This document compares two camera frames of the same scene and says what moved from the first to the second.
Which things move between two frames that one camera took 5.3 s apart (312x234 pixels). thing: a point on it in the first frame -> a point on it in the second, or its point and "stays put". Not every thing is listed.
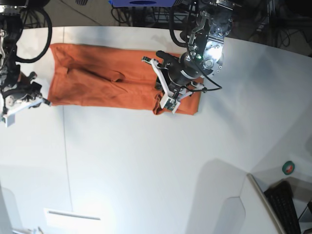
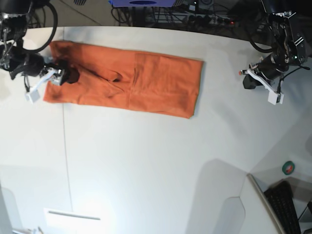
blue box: x=143 y=3 stays put
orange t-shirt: x=85 y=75 stays put
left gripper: x=29 y=91 -> x=33 y=65
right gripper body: x=183 y=69 -> x=270 y=67
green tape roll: x=288 y=167 stays put
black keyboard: x=281 y=196 stays put
